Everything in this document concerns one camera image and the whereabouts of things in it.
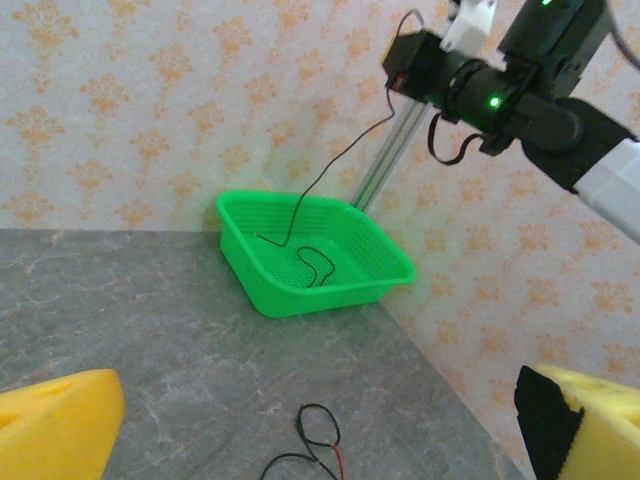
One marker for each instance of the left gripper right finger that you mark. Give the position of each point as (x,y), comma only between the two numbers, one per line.
(600,435)

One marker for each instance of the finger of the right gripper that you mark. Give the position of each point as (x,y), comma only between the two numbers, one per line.
(417,65)

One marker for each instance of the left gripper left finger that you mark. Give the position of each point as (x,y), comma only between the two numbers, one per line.
(55,430)

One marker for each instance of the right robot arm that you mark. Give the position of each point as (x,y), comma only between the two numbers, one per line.
(610,175)

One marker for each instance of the green plastic basket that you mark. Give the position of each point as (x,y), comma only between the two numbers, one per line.
(350,300)

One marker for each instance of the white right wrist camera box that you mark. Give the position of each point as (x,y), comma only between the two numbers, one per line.
(470,25)

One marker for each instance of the aluminium frame post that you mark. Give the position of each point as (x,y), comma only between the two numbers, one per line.
(385,160)

